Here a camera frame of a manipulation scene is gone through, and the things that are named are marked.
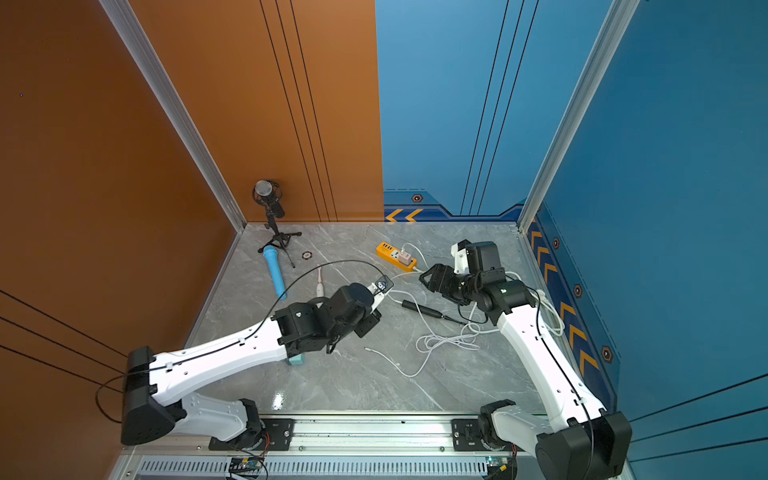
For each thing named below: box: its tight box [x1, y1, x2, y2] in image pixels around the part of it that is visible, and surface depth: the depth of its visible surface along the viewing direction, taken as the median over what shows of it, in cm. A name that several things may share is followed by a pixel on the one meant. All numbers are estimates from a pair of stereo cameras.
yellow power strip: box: [376, 242, 418, 272], surface depth 110 cm
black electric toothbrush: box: [401, 299, 466, 326], surface depth 98 cm
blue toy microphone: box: [263, 245, 287, 301], surface depth 107 cm
